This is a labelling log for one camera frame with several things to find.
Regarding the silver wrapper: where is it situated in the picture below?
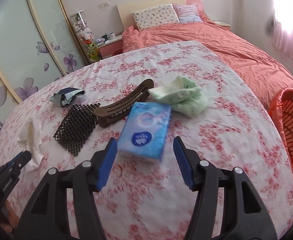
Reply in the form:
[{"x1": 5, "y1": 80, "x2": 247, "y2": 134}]
[{"x1": 50, "y1": 87, "x2": 86, "y2": 108}]

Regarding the pink floral tablecloth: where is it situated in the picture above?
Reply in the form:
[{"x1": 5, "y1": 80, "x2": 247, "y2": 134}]
[{"x1": 0, "y1": 40, "x2": 293, "y2": 240}]

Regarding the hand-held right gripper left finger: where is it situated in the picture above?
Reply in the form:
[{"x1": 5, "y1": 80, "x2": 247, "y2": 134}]
[{"x1": 13, "y1": 137, "x2": 118, "y2": 240}]

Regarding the light green towel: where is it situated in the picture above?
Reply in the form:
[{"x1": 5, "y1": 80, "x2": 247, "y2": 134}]
[{"x1": 148, "y1": 75, "x2": 209, "y2": 118}]

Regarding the wardrobe with flower-print doors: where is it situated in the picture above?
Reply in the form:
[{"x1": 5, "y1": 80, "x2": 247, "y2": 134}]
[{"x1": 0, "y1": 0, "x2": 91, "y2": 161}]

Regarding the yellow-green plush toy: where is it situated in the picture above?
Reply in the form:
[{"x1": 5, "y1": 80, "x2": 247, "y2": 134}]
[{"x1": 86, "y1": 42, "x2": 99, "y2": 61}]

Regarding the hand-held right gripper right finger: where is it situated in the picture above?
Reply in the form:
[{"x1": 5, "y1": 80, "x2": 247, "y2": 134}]
[{"x1": 173, "y1": 136, "x2": 278, "y2": 240}]

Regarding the blue tissue pack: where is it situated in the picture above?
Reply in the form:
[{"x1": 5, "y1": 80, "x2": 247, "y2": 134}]
[{"x1": 117, "y1": 101, "x2": 172, "y2": 163}]

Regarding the cream and pink headboard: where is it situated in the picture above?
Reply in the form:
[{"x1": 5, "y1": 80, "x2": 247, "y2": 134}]
[{"x1": 117, "y1": 0, "x2": 202, "y2": 32}]

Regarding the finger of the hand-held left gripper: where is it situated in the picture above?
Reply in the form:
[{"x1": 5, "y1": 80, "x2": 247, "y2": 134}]
[
  {"x1": 0, "y1": 164, "x2": 25, "y2": 180},
  {"x1": 8, "y1": 151, "x2": 32, "y2": 167}
]

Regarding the floral print pillow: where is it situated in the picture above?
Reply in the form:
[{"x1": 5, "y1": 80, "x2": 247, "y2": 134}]
[{"x1": 132, "y1": 3, "x2": 181, "y2": 32}]

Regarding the clear plush toy display case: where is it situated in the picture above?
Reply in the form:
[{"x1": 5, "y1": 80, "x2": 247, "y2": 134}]
[{"x1": 69, "y1": 10, "x2": 102, "y2": 63}]

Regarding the bed with coral duvet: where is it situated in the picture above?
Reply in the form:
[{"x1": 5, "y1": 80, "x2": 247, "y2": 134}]
[{"x1": 121, "y1": 17, "x2": 293, "y2": 111}]

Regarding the pink striped pillow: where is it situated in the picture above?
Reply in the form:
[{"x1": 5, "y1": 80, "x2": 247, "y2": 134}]
[{"x1": 173, "y1": 3, "x2": 203, "y2": 25}]

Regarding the white tissue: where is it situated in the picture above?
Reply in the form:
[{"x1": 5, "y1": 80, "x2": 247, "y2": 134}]
[{"x1": 17, "y1": 121, "x2": 44, "y2": 173}]

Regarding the black beaded mat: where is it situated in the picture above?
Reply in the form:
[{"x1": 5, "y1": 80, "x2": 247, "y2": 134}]
[{"x1": 53, "y1": 102, "x2": 101, "y2": 157}]

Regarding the pink nightstand with mug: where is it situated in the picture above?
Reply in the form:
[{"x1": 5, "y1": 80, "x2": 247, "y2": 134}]
[{"x1": 96, "y1": 34, "x2": 123, "y2": 58}]

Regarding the brown hair clip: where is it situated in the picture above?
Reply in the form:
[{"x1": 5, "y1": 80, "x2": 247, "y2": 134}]
[{"x1": 94, "y1": 78, "x2": 155, "y2": 128}]

